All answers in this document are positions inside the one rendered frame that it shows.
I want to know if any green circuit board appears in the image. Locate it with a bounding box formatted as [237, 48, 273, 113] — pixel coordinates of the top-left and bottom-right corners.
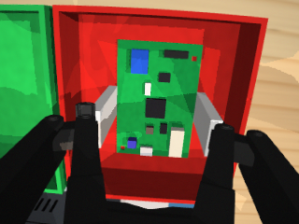
[117, 39, 203, 158]

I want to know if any green bin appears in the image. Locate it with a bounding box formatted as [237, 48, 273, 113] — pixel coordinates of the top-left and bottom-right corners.
[0, 5, 67, 194]

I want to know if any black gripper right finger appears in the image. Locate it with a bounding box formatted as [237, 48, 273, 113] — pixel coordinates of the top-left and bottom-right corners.
[190, 92, 299, 224]

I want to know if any red open-top bin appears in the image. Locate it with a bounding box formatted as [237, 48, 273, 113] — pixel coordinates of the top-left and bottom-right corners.
[52, 5, 268, 204]

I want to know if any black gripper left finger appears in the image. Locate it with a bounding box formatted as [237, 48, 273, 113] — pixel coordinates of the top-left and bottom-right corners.
[0, 86, 118, 224]

